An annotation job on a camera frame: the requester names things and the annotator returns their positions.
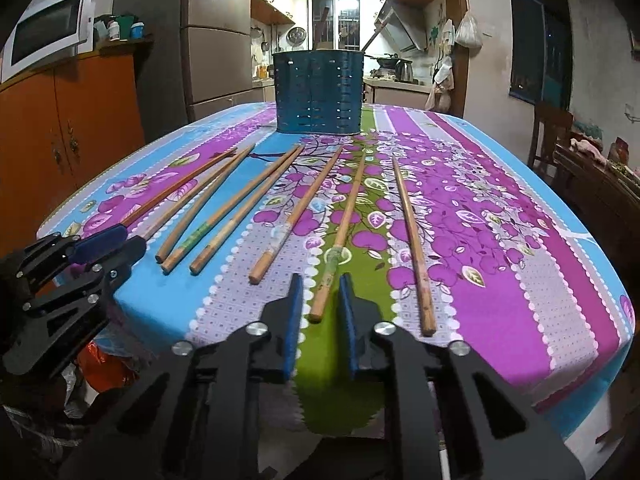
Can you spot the bamboo chopstick left pair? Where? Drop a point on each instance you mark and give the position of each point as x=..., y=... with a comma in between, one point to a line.
x=195, y=237

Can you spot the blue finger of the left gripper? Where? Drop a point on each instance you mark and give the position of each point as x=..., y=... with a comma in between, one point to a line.
x=99, y=245
x=119, y=262

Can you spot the pink cloth on table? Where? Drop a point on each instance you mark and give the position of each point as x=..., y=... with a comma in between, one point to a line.
x=585, y=147

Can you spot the black wok on stove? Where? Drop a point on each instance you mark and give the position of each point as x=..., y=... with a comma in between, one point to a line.
x=388, y=62

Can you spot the grey multi-door refrigerator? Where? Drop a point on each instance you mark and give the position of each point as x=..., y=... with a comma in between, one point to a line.
x=199, y=62

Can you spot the dark wooden dining table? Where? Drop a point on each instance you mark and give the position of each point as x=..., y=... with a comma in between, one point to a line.
x=608, y=211

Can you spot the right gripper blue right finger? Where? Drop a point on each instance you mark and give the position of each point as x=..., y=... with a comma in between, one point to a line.
x=346, y=293

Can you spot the bamboo chopstick green band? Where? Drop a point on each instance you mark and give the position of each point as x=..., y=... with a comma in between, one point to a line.
x=334, y=254

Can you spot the blue perforated utensil holder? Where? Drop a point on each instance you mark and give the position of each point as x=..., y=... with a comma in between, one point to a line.
x=319, y=91

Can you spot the white hanging plastic bag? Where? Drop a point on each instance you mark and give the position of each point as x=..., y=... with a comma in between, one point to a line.
x=468, y=34

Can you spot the white microwave oven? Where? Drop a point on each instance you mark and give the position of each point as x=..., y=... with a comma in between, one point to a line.
x=45, y=29

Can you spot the electric kettle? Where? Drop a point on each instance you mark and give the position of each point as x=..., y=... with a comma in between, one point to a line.
x=404, y=71

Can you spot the thin orange-brown chopstick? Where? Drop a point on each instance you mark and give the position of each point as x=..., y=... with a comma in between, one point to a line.
x=135, y=213

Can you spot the wooden dining chair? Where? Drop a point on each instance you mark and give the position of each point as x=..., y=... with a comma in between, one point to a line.
x=552, y=126

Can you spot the floral purple tablecloth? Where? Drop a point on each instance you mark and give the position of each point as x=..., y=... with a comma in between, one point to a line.
x=512, y=271

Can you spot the orange wooden cabinet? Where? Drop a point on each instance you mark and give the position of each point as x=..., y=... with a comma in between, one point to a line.
x=62, y=125

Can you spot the steel range hood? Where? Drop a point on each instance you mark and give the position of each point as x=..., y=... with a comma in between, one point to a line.
x=404, y=27

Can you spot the blue capped jar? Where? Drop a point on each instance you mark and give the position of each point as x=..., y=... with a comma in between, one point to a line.
x=136, y=31

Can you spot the bamboo chopstick plain left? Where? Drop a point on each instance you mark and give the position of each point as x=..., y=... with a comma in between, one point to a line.
x=209, y=189

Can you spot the white plastic bottle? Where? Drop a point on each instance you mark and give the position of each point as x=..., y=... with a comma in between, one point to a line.
x=113, y=30

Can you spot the kitchen window with bars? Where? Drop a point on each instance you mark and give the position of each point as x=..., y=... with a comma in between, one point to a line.
x=334, y=24

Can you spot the dark room window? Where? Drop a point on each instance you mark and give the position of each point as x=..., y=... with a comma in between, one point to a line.
x=542, y=52

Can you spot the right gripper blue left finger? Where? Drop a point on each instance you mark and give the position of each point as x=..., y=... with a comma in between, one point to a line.
x=294, y=305

